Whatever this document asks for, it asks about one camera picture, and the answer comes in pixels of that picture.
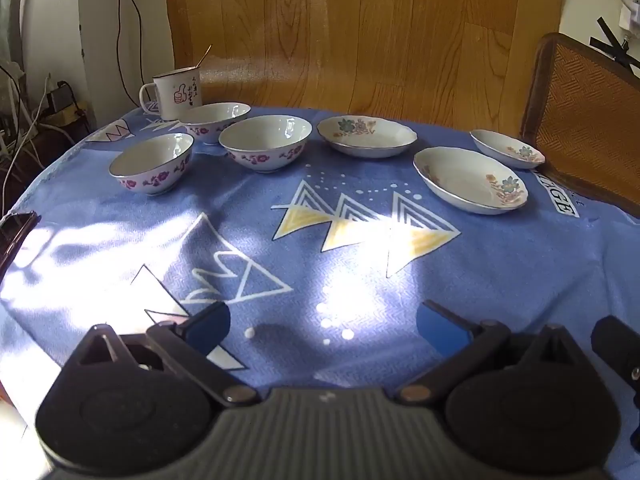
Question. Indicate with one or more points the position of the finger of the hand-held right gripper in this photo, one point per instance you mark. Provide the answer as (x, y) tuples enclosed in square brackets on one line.
[(617, 347)]

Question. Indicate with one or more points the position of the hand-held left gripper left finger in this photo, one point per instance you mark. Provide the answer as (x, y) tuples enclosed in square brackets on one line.
[(210, 327)]

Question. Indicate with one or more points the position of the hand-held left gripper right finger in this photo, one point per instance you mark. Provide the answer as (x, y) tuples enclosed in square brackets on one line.
[(437, 327)]

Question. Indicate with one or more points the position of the white floral plate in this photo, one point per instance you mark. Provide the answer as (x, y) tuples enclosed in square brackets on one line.
[(460, 175), (500, 147), (370, 135)]

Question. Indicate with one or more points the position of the white floral bowl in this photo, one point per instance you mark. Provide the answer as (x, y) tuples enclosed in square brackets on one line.
[(150, 155), (215, 115), (265, 135)]

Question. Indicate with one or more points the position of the blue printed tablecloth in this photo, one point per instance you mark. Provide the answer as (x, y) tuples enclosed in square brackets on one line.
[(500, 270)]

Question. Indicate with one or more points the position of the dark flat object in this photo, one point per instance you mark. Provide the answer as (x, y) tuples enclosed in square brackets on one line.
[(17, 235)]

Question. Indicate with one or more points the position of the white enamel mug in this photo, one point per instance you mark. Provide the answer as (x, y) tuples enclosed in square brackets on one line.
[(175, 95)]

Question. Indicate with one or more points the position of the brown woven mat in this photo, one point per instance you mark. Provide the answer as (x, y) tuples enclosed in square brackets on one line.
[(585, 110)]

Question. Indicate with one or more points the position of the yellowed power strip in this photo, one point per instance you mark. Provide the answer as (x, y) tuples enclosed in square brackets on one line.
[(70, 116)]

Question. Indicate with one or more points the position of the metal spoon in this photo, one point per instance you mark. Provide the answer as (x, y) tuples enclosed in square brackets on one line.
[(205, 55)]

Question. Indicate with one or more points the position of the black power adapter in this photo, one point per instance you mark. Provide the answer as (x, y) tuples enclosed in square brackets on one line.
[(60, 96)]

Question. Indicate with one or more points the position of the black tape strip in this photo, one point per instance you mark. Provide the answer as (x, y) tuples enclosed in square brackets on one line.
[(615, 52), (611, 35)]

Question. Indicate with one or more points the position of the wood-grain vinyl sheet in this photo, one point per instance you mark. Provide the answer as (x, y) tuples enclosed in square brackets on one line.
[(350, 35)]

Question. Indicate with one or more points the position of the white wall power strip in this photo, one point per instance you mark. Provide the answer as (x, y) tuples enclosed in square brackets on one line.
[(631, 5)]

